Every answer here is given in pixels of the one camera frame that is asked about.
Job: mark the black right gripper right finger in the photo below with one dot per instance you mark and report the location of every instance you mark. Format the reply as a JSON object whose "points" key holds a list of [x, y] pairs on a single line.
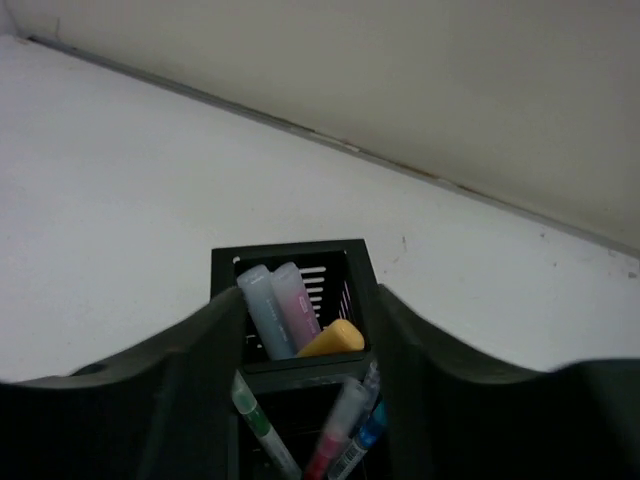
{"points": [[458, 413]]}

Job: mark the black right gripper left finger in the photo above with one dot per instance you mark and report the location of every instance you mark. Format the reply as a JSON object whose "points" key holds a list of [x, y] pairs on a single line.
{"points": [[157, 410]]}

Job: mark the blue ink refill pen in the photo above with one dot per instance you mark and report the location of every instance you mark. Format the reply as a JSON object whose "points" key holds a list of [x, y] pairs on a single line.
{"points": [[362, 442]]}

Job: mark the pink ink refill pen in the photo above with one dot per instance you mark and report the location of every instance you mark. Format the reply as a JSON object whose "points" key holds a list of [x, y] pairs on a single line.
{"points": [[342, 418]]}

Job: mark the orange highlighter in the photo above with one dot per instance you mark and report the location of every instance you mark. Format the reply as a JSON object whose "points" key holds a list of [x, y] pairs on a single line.
{"points": [[341, 336]]}

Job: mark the blue highlighter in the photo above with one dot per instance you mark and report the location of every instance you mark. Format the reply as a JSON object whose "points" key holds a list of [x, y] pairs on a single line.
{"points": [[266, 313]]}

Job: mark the purple pink highlighter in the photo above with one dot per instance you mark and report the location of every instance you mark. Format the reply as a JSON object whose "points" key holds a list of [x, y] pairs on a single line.
{"points": [[295, 304]]}

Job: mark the black desk organizer box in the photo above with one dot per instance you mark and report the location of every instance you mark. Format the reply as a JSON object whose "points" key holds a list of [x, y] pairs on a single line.
{"points": [[307, 382]]}

